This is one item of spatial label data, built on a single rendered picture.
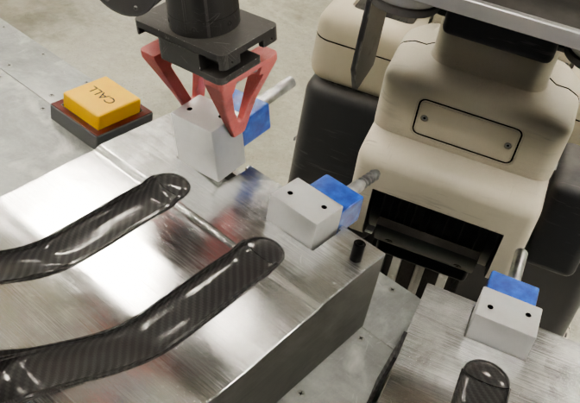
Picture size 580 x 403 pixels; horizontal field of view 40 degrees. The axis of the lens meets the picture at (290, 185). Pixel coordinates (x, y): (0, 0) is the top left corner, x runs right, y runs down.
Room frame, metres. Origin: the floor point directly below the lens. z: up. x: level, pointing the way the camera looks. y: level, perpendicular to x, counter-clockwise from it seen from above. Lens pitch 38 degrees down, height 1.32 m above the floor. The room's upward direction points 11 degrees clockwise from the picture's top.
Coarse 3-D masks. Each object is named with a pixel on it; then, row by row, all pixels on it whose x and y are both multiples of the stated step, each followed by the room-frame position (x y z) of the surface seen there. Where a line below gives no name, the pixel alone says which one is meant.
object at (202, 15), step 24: (168, 0) 0.55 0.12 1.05; (192, 0) 0.54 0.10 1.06; (216, 0) 0.55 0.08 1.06; (144, 24) 0.56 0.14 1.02; (168, 24) 0.56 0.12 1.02; (192, 24) 0.54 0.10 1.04; (216, 24) 0.55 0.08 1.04; (240, 24) 0.57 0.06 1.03; (264, 24) 0.57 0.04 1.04; (192, 48) 0.53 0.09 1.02; (216, 48) 0.53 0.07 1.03; (240, 48) 0.53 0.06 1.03
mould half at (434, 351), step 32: (416, 320) 0.46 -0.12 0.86; (448, 320) 0.47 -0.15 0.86; (416, 352) 0.43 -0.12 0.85; (448, 352) 0.43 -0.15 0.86; (480, 352) 0.44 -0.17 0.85; (544, 352) 0.45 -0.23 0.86; (576, 352) 0.46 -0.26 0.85; (416, 384) 0.39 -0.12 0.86; (448, 384) 0.40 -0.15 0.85; (512, 384) 0.41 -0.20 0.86; (544, 384) 0.42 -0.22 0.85; (576, 384) 0.43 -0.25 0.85
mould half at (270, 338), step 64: (64, 192) 0.50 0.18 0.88; (192, 192) 0.52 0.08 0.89; (256, 192) 0.54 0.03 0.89; (128, 256) 0.44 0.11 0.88; (192, 256) 0.45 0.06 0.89; (320, 256) 0.48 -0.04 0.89; (0, 320) 0.33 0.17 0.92; (64, 320) 0.36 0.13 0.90; (256, 320) 0.40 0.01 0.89; (320, 320) 0.43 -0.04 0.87; (128, 384) 0.31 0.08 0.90; (192, 384) 0.33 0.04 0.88; (256, 384) 0.37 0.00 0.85
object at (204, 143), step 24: (240, 96) 0.61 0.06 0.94; (264, 96) 0.63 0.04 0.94; (192, 120) 0.55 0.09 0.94; (216, 120) 0.56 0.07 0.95; (264, 120) 0.60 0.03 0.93; (192, 144) 0.55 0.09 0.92; (216, 144) 0.54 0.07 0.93; (240, 144) 0.57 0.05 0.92; (192, 168) 0.56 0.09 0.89; (216, 168) 0.54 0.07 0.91
